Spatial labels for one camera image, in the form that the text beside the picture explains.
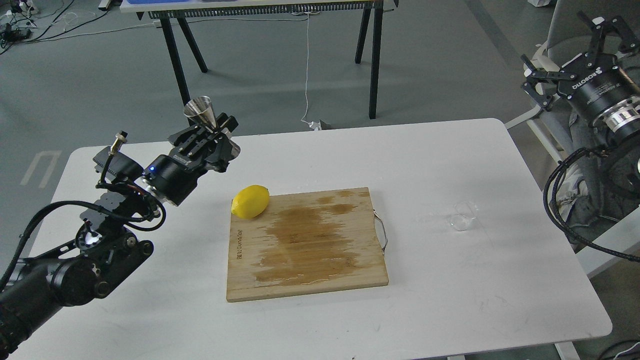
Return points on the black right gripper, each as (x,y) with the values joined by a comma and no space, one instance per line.
(593,83)

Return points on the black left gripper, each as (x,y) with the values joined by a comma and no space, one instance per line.
(173,177)

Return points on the steel jigger measuring cup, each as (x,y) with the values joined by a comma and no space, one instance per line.
(201,111)

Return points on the small clear glass cup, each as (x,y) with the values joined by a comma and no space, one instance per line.
(464,216)

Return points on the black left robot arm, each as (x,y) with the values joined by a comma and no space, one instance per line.
(105,249)

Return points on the yellow lemon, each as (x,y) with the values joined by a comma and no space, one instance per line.
(250,202)

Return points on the black-legged background table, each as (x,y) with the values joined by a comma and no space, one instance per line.
(275,73)

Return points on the wooden cutting board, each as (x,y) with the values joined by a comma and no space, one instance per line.
(306,243)

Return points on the white office chair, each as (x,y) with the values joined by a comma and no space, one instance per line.
(575,100)

